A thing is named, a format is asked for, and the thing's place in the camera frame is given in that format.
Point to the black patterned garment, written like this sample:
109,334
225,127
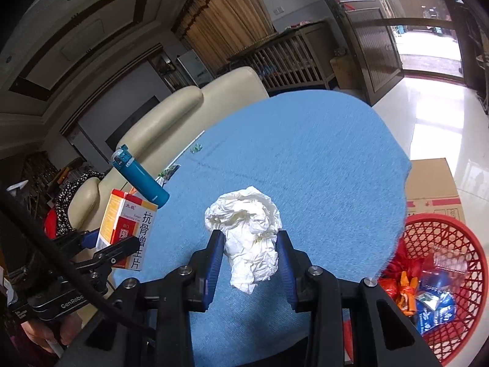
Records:
70,195

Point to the tan curtain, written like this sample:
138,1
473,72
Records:
229,19

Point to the white tissue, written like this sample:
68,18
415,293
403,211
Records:
248,229

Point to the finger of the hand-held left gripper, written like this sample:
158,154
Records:
82,241
118,250

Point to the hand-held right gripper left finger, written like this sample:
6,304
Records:
214,267

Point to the blue snack packet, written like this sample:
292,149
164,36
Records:
439,313

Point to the cream leather sofa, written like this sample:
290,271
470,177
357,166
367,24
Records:
172,122

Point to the orange snack wrapper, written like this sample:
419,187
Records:
407,294

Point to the blue red wrapper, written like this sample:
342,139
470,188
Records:
435,278

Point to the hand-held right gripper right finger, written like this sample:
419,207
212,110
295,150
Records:
284,267

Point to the green printed packet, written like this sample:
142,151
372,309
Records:
170,172

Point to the person's left hand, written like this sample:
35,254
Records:
38,332

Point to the dark display shelf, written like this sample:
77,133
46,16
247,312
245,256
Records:
168,72

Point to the small green candy wrapper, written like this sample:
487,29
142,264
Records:
196,148

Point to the cardboard box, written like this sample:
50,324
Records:
431,179

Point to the blue thermos bottle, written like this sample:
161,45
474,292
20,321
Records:
141,177

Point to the red snack wrapper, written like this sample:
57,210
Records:
397,263

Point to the clear plastic wrapper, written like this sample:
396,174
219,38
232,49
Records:
450,258

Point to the wooden screen door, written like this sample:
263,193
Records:
370,46

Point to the black television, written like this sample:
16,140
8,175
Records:
126,122

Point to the red plastic basket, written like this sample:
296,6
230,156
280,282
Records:
472,313

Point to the orange white medicine box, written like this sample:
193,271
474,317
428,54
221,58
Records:
126,218

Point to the white appliance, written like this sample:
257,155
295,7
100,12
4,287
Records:
195,68

